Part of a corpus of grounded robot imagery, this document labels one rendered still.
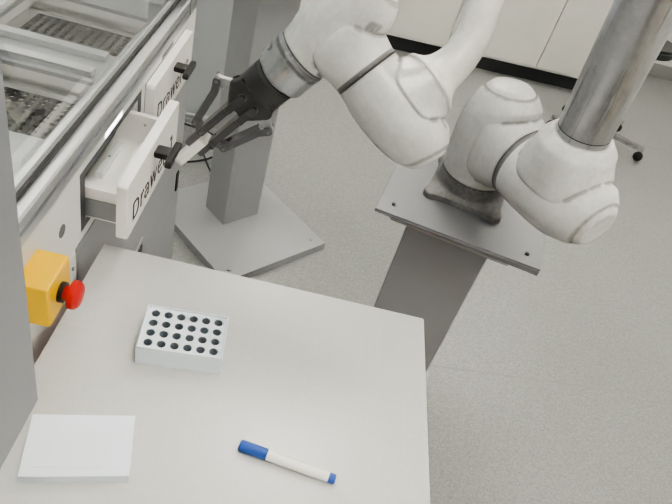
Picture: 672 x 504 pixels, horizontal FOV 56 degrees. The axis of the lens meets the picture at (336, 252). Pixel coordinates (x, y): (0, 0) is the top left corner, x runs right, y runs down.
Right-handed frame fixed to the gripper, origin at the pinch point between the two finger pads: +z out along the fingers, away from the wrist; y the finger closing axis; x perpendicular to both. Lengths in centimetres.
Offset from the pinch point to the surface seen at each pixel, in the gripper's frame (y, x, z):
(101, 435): -10.0, 46.6, 11.6
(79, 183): 10.2, 14.8, 8.8
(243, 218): -53, -95, 71
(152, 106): 7.2, -17.0, 10.4
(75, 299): 2.5, 34.4, 7.4
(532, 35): -152, -308, -30
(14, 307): 18, 81, -46
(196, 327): -14.9, 27.0, 6.0
